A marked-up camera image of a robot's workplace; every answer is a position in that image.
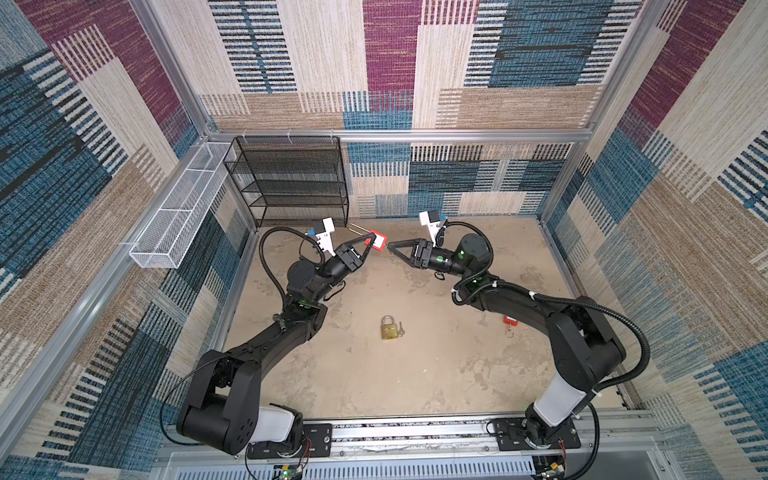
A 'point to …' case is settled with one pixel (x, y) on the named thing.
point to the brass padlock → (389, 331)
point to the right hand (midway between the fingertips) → (388, 252)
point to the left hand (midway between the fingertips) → (377, 235)
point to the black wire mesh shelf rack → (291, 181)
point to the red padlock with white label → (380, 241)
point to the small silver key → (401, 331)
